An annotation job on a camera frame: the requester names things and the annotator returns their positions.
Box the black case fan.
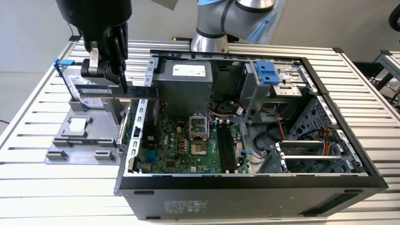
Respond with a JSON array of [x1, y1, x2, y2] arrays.
[[143, 98, 162, 150]]

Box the metal socket cover frame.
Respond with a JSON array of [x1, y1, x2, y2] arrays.
[[190, 113, 210, 139]]

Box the red yellow power wires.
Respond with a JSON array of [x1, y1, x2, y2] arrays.
[[319, 126, 338, 157]]

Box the grey metal disk bay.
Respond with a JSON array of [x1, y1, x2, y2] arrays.
[[259, 140, 353, 174]]

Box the CPU socket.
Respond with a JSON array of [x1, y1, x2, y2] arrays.
[[190, 139, 210, 156]]

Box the thick black cable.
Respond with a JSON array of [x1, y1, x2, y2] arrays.
[[253, 130, 282, 162]]

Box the silver CPU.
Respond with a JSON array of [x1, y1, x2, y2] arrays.
[[70, 118, 87, 130]]

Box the hard disk blue carrier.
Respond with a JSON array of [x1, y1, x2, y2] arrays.
[[53, 57, 110, 110]]

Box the grey power supply unit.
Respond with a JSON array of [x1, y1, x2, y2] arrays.
[[153, 60, 215, 118]]

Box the metal drive cage blue latches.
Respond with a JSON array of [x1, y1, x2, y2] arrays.
[[239, 60, 319, 124]]

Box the orange wire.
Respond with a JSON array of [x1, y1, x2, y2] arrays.
[[278, 110, 286, 141]]

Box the metal frame table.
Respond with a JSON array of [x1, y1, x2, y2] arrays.
[[353, 50, 400, 105]]

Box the green motherboard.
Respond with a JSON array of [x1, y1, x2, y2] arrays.
[[142, 117, 251, 175]]

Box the grey parts rack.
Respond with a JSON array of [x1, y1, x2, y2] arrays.
[[43, 78, 139, 166]]

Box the RAM slot white clips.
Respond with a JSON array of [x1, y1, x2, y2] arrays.
[[230, 120, 239, 174], [222, 120, 231, 174]]

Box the thin wire locking lever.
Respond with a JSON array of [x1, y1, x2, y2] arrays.
[[206, 116, 215, 140]]

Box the black PC case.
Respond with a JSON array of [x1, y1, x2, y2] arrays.
[[113, 48, 391, 221]]

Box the black curved hose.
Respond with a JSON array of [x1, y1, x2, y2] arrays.
[[389, 4, 400, 31]]

